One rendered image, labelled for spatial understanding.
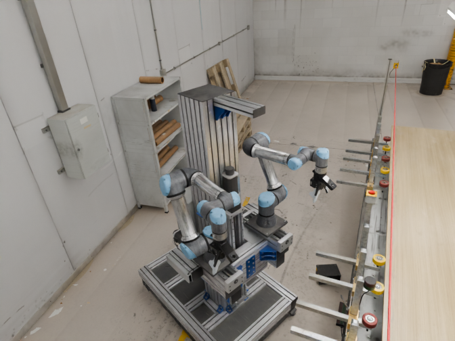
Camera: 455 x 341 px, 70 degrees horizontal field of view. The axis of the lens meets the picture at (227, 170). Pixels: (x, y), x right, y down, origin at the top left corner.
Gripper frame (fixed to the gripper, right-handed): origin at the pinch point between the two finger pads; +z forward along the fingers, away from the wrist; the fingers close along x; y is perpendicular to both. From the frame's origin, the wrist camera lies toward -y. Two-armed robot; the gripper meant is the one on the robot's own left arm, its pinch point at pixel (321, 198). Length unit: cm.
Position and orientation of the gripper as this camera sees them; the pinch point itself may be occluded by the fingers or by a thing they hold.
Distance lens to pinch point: 224.8
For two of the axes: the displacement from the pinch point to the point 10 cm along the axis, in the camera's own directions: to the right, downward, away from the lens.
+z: 0.6, 8.6, 5.1
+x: -7.5, 3.8, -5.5
